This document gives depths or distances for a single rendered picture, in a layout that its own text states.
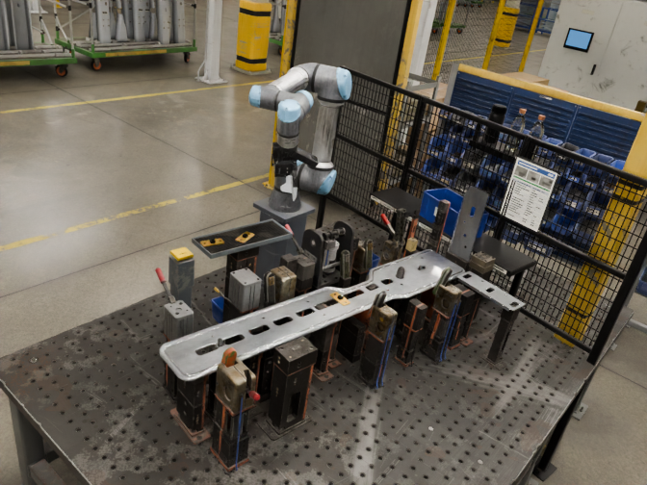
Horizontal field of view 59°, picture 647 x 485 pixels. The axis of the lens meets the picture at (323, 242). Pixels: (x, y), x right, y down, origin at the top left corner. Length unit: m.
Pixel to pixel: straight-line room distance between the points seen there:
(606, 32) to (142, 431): 7.92
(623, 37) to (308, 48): 4.95
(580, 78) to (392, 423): 7.35
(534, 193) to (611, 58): 6.21
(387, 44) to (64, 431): 3.46
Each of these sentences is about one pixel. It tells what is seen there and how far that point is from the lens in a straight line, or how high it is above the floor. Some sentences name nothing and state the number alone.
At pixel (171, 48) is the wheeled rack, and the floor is 0.27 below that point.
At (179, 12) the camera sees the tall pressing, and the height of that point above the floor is 0.79.
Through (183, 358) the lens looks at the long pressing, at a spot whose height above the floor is 1.00.
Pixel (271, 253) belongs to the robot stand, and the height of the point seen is 0.89.
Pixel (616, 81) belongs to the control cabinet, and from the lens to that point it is 8.87.
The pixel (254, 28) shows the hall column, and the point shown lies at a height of 0.73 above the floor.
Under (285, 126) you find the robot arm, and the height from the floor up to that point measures 1.63.
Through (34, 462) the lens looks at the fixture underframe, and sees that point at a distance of 2.67.
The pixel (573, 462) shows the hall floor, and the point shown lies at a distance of 3.43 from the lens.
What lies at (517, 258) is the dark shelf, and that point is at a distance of 2.79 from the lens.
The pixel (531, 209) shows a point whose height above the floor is 1.24.
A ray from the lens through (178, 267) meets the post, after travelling 2.06.
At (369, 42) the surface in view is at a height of 1.53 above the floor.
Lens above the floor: 2.21
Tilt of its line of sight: 28 degrees down
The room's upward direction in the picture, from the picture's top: 9 degrees clockwise
